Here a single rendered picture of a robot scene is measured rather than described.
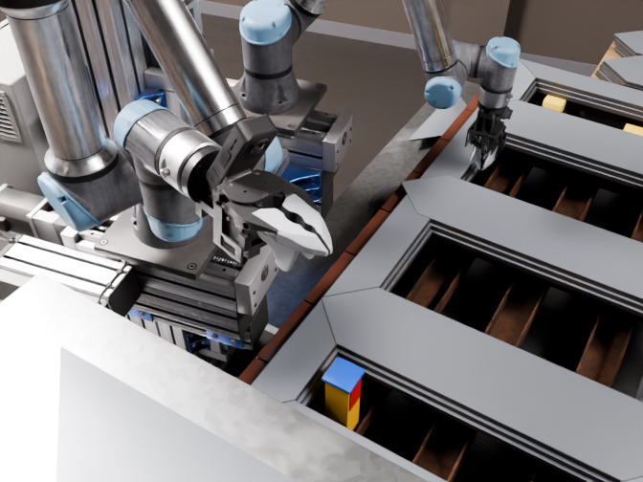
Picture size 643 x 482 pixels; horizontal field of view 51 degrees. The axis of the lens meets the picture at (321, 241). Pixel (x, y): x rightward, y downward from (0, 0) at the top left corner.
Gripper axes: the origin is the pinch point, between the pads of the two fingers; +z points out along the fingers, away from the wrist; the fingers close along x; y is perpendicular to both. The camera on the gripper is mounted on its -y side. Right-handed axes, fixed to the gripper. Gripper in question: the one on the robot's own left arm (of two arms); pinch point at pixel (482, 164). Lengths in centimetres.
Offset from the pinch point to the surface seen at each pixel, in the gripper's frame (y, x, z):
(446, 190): 14.3, -4.0, 0.7
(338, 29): -191, -155, 82
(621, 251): 13.7, 39.2, 0.8
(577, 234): 13.2, 28.9, 0.8
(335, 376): 80, 2, -3
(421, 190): 17.6, -9.4, 0.7
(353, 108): -125, -107, 86
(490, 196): 10.6, 6.3, 0.8
